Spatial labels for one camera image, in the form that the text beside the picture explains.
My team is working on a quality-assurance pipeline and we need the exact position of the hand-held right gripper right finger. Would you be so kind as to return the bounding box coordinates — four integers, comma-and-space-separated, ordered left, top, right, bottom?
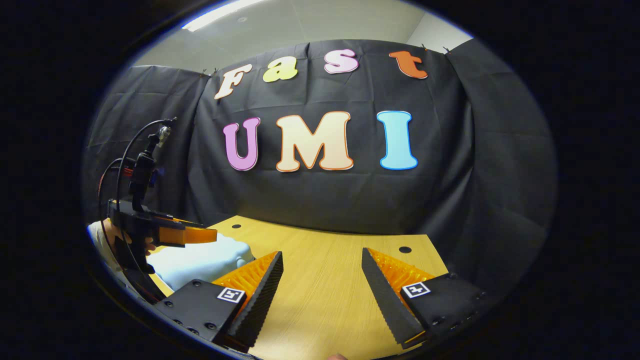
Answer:
361, 247, 488, 351

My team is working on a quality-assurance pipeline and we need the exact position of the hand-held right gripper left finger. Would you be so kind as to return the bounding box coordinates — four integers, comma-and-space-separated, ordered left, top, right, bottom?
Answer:
155, 250, 284, 353

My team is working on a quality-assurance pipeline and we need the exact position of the black backdrop cloth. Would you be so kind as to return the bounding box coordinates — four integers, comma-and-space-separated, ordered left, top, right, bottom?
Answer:
82, 39, 558, 301

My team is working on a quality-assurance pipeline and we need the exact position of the thin black cable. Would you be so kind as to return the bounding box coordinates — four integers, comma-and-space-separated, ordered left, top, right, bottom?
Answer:
114, 118, 176, 273

